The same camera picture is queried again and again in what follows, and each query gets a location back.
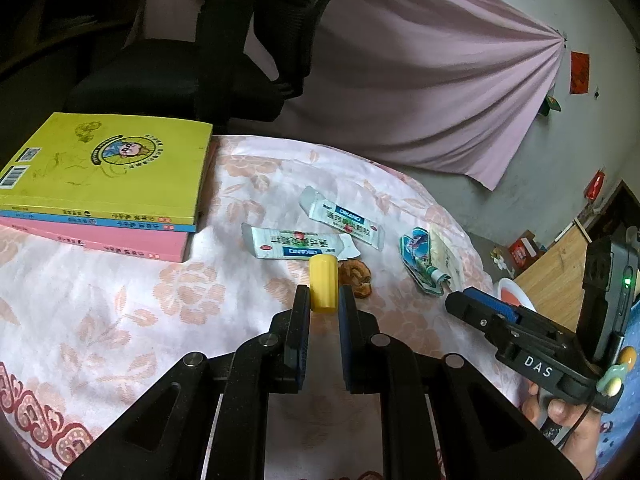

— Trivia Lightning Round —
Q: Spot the white plastic wrapper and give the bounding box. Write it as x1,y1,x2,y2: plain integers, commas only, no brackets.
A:
427,225,467,291

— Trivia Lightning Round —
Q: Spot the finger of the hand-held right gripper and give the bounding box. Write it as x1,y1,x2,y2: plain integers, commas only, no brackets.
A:
463,287,577,347
444,291,577,362

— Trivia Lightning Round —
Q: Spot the blue spouted pouch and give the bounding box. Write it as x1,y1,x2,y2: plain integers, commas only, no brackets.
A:
398,226,451,297

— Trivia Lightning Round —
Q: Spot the person's right hand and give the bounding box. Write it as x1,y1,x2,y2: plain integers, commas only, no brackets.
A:
522,382,608,476

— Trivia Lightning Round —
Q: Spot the wooden cabinet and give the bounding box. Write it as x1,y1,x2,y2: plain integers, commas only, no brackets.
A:
514,180,633,311

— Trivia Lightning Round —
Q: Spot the pink hanging sheet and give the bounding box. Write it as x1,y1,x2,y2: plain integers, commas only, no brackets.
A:
137,0,568,192

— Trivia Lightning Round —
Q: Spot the red paper wall decoration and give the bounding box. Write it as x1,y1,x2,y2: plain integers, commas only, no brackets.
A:
570,51,591,95

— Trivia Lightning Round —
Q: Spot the black cable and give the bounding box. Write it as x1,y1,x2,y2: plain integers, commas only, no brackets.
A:
560,400,593,453

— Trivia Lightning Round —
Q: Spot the blue book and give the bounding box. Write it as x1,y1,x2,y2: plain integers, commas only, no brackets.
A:
0,207,198,234

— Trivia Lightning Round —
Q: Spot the stack of books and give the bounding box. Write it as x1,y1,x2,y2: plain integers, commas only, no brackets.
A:
0,140,218,263

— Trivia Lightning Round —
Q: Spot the yellow plastic cylinder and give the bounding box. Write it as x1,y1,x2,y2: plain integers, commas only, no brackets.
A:
308,255,337,314

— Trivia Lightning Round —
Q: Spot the red cardboard box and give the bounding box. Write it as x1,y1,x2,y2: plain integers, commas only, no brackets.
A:
507,232,546,267

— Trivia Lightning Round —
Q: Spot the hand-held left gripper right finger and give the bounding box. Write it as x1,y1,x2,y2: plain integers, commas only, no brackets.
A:
337,284,591,480

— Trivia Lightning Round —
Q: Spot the red hanging bag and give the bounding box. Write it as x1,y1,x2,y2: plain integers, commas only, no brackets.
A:
584,170,607,201

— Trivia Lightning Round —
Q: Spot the black office chair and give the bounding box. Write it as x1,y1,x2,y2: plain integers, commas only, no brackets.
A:
65,0,371,138

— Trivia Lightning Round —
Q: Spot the pastel pacifier charm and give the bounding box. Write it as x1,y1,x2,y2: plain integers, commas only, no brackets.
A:
597,345,637,398

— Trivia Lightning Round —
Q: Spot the red bin with white rim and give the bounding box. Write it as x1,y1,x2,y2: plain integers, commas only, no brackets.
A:
492,277,538,313

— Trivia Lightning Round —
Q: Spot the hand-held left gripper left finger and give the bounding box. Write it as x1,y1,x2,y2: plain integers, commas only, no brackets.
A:
60,284,313,480

